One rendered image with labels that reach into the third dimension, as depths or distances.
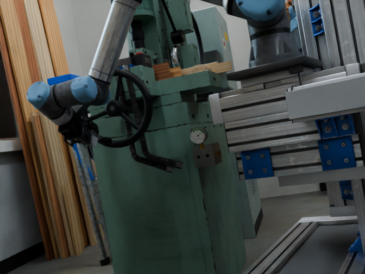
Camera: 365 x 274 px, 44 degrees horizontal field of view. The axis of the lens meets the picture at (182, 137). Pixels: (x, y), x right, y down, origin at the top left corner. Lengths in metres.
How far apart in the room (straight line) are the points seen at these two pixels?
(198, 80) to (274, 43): 0.52
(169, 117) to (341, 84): 0.84
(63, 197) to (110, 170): 1.39
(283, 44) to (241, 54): 2.92
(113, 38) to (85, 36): 3.25
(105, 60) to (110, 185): 0.64
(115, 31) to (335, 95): 0.70
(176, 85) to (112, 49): 0.41
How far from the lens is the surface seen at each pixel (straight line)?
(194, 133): 1.70
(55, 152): 3.28
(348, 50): 1.45
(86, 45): 4.69
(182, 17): 2.17
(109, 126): 1.90
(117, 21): 1.46
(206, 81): 1.75
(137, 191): 1.87
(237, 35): 4.27
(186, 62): 2.11
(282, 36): 1.33
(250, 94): 1.32
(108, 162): 1.91
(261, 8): 1.19
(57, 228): 3.24
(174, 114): 1.79
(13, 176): 3.39
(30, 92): 1.41
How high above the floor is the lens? 0.66
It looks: level
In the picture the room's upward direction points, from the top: 10 degrees counter-clockwise
